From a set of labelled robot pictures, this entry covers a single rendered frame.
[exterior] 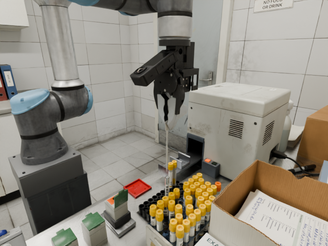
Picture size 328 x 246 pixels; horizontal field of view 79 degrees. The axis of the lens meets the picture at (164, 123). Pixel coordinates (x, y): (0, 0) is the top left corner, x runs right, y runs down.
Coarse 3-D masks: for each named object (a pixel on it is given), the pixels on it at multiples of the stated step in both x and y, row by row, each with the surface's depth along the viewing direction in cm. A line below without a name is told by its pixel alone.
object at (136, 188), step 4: (136, 180) 70; (140, 180) 70; (128, 184) 67; (132, 184) 68; (136, 184) 68; (140, 184) 68; (144, 184) 68; (124, 188) 66; (128, 188) 66; (132, 188) 66; (136, 188) 66; (140, 188) 66; (144, 188) 66; (148, 188) 65; (128, 192) 64; (132, 192) 64; (136, 192) 64; (140, 192) 64; (144, 192) 64; (136, 196) 62
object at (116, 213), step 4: (112, 196) 52; (108, 200) 51; (112, 200) 51; (108, 204) 50; (112, 204) 49; (124, 204) 51; (108, 208) 51; (112, 208) 49; (116, 208) 49; (120, 208) 50; (124, 208) 51; (108, 212) 51; (112, 212) 49; (116, 212) 49; (120, 212) 50; (124, 212) 51; (112, 216) 50; (116, 216) 50; (120, 216) 51
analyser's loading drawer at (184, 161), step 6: (192, 150) 83; (180, 156) 76; (186, 156) 73; (192, 156) 79; (198, 156) 79; (180, 162) 70; (186, 162) 74; (192, 162) 75; (162, 168) 69; (180, 168) 70; (186, 168) 72; (162, 174) 70
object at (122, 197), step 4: (120, 192) 47; (124, 192) 48; (116, 196) 47; (120, 196) 48; (124, 196) 49; (116, 200) 47; (120, 200) 48; (124, 200) 50; (116, 204) 48; (120, 204) 49
